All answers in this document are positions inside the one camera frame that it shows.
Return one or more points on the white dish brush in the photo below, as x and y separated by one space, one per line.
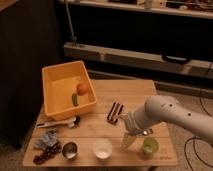
69 122

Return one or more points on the yellow plastic bin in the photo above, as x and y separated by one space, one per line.
59 83

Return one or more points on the low wooden shelf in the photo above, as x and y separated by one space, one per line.
136 59

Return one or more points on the crumpled blue-grey cloth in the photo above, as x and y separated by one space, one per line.
48 139

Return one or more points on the green pepper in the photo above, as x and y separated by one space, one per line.
75 99

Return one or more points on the black handle on shelf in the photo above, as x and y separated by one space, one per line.
181 61

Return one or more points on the bunch of dark grapes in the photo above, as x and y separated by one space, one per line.
47 154

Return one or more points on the metal pole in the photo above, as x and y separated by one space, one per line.
73 38

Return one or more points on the silver metal fork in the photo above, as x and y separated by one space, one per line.
147 132

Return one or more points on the orange fruit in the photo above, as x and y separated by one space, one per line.
82 88

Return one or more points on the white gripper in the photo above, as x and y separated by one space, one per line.
135 123

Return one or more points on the small metal cup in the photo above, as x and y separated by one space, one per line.
70 150

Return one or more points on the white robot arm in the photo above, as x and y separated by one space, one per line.
158 108

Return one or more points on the green plastic cup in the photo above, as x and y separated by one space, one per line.
150 146

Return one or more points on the wooden table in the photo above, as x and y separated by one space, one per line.
130 93

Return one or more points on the brown striped chocolate bar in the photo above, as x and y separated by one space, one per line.
114 113

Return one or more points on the white bowl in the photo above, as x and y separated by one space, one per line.
102 148

